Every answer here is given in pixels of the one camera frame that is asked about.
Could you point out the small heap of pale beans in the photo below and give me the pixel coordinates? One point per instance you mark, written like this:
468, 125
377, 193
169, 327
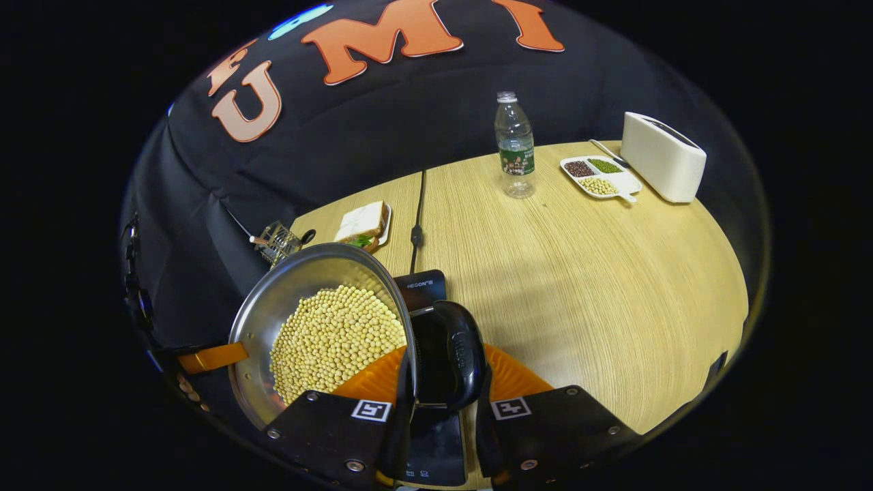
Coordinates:
598, 185

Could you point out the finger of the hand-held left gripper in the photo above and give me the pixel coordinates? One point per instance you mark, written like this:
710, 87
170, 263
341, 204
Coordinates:
215, 357

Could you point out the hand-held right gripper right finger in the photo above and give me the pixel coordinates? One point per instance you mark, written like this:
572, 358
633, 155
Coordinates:
559, 429

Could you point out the black backdrop cloth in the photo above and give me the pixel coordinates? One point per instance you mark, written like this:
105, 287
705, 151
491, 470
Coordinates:
382, 123

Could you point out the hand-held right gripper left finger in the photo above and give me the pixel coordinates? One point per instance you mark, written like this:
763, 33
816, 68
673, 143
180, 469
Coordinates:
320, 436

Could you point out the white toaster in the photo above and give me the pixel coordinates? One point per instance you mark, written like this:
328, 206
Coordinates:
661, 164

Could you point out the heap of red beans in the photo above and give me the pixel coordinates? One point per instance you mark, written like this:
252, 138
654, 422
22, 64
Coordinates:
579, 168

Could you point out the clear plastic water bottle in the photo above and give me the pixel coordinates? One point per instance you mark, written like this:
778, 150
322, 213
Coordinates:
515, 146

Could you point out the metal spoon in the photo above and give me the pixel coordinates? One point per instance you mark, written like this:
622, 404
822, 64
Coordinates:
605, 151

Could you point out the heap of green beans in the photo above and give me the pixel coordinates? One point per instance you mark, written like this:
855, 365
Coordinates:
605, 166

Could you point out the white divided tray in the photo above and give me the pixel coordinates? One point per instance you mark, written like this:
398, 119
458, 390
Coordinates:
624, 183

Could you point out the sandwich with lettuce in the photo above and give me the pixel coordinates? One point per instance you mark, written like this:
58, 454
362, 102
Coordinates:
361, 221

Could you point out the black induction cooktop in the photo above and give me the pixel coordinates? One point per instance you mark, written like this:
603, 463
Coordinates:
436, 447

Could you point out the black table grommet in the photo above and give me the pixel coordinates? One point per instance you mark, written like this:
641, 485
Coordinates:
308, 236

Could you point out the pile of yellow soybeans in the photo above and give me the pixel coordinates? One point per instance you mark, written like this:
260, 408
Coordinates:
334, 341

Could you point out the small white plate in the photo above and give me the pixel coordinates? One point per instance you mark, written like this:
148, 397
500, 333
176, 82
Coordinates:
385, 232

